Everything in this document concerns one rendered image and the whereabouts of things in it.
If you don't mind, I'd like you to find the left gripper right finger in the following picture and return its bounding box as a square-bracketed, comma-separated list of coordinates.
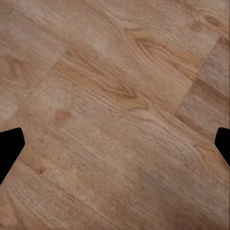
[215, 127, 230, 166]

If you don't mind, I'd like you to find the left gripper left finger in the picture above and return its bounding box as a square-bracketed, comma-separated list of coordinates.
[0, 127, 25, 185]

